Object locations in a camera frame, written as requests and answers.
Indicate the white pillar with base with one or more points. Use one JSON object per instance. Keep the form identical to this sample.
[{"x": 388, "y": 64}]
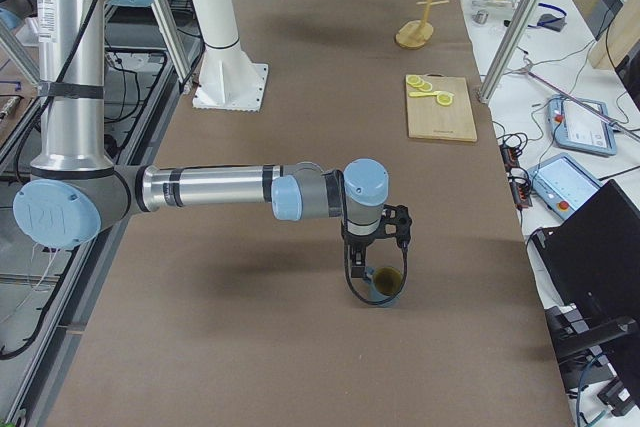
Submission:
[{"x": 228, "y": 79}]

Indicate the dark blue mug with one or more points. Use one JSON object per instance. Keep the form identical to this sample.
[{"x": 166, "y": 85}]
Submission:
[{"x": 382, "y": 283}]

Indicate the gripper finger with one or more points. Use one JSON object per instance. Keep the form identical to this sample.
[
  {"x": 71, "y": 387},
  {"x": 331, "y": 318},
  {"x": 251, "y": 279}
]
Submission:
[{"x": 357, "y": 261}]

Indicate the far blue teach pendant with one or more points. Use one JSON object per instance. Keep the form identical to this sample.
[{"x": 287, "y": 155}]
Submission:
[{"x": 574, "y": 128}]

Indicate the blue teach pendant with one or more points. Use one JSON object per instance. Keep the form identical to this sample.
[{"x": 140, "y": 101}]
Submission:
[
  {"x": 563, "y": 184},
  {"x": 574, "y": 128}
]

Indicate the small metal cup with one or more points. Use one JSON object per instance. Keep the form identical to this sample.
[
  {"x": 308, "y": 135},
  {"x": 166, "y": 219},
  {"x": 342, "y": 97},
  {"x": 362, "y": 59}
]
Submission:
[{"x": 481, "y": 17}]

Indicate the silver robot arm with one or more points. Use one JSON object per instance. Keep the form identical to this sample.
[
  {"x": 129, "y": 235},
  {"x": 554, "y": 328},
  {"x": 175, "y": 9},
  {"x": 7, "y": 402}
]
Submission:
[{"x": 75, "y": 191}]

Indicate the wooden cutting board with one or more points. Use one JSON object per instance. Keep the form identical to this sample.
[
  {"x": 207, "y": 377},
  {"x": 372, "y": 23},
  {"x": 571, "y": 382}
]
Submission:
[{"x": 428, "y": 120}]

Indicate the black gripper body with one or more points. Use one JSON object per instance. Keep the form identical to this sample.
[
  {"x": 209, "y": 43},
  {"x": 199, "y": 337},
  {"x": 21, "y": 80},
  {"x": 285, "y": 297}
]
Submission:
[{"x": 359, "y": 243}]

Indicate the yellow plastic knife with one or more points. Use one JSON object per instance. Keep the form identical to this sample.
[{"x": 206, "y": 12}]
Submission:
[{"x": 417, "y": 94}]

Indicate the aluminium frame post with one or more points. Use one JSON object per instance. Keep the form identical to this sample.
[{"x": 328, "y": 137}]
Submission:
[{"x": 506, "y": 49}]

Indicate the black monitor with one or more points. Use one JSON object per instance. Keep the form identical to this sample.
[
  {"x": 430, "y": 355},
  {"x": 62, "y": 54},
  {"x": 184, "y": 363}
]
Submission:
[{"x": 593, "y": 261}]

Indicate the near blue teach pendant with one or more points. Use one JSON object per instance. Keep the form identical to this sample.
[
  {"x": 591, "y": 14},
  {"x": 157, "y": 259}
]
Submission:
[{"x": 563, "y": 184}]

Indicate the wooden cup rack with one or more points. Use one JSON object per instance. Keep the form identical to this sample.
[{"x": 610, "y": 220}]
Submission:
[{"x": 415, "y": 34}]

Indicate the lemon slice pair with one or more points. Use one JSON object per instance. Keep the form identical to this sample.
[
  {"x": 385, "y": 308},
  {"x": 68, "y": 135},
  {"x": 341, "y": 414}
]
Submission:
[{"x": 418, "y": 83}]

